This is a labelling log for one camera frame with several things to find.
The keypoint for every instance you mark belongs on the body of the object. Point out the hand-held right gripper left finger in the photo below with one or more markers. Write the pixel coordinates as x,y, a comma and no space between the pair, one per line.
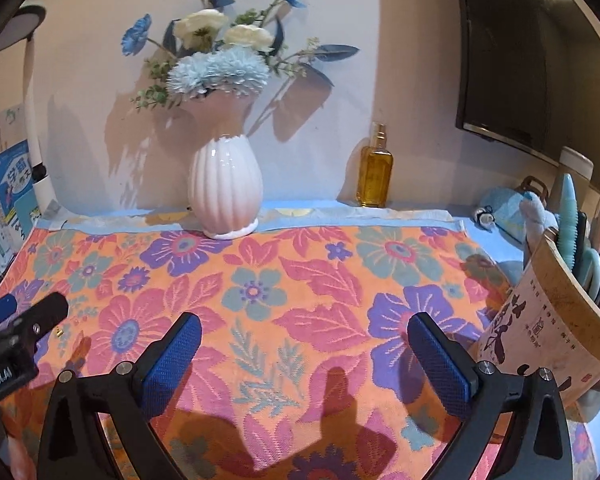
172,360

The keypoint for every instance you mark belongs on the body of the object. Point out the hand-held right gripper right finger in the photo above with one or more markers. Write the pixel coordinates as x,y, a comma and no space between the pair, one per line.
440,360

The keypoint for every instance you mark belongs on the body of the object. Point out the wooden pen holder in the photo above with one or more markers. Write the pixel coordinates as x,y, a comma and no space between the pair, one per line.
540,320

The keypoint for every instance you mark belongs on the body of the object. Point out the blue cover book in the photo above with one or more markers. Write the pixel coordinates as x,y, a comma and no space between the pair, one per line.
10,185

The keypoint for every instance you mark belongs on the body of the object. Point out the small panda figure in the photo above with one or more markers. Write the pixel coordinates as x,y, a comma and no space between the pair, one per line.
485,217

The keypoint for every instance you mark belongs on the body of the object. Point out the floral woven table mat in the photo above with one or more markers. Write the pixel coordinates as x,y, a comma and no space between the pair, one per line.
305,285

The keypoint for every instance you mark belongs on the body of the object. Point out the light blue pouch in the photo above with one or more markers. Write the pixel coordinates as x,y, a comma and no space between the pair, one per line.
505,207

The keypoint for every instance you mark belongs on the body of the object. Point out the light blue plush toy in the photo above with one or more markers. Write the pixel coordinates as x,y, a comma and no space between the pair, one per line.
535,212

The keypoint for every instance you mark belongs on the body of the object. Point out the white ribbed vase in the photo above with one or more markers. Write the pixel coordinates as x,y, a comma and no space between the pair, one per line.
225,185

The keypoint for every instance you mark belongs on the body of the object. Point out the white cover book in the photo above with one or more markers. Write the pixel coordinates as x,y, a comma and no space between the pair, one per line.
0,125

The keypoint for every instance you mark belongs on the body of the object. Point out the teal comb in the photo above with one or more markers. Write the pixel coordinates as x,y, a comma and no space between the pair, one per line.
567,220

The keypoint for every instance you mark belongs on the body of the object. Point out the amber perfume bottle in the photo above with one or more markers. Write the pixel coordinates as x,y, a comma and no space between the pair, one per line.
375,175

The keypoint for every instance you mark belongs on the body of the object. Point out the white desk lamp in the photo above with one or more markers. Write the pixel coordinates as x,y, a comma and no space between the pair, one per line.
32,110

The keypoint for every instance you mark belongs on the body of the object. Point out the beige thermos bottle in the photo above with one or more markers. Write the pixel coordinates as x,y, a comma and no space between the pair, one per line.
575,165

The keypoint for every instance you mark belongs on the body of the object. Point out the artificial flower bouquet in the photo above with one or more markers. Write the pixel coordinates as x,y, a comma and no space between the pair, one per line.
215,75

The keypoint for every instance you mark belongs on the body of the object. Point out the black curved television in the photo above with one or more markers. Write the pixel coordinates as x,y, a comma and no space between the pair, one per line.
520,60

